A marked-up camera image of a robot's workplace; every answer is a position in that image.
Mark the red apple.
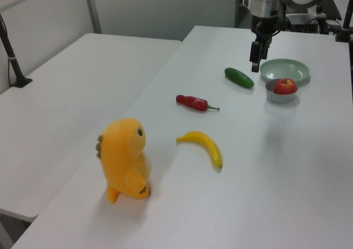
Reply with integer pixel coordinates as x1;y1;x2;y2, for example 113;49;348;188
273;78;299;95

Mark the grey bowl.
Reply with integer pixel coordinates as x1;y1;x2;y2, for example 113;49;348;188
265;78;301;104

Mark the orange plush toy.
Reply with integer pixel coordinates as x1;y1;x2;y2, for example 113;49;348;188
96;117;152;204

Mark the black camera stand pole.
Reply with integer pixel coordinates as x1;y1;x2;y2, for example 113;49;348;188
0;12;33;89

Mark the black clamp stand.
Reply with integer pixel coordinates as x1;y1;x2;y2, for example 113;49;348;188
334;2;353;43

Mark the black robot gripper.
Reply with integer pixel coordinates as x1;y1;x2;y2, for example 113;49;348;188
249;15;280;73

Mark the white adjacent table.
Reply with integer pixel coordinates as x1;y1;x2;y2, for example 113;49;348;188
0;33;183;224

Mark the grey partition frame post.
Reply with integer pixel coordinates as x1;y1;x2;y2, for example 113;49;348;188
83;0;103;35

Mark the yellow banana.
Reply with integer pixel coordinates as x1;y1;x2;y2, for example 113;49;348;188
175;130;224;170

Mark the pale green plate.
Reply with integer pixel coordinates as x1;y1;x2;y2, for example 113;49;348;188
259;58;312;88

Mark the grey metal equipment box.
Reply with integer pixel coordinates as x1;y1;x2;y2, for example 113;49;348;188
285;12;328;33

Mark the green cucumber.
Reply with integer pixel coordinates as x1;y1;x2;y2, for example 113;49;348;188
223;67;255;89

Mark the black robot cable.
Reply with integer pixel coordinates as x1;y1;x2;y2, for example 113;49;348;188
272;0;289;34

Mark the red chili pepper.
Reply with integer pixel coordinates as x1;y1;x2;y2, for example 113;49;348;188
175;94;221;113

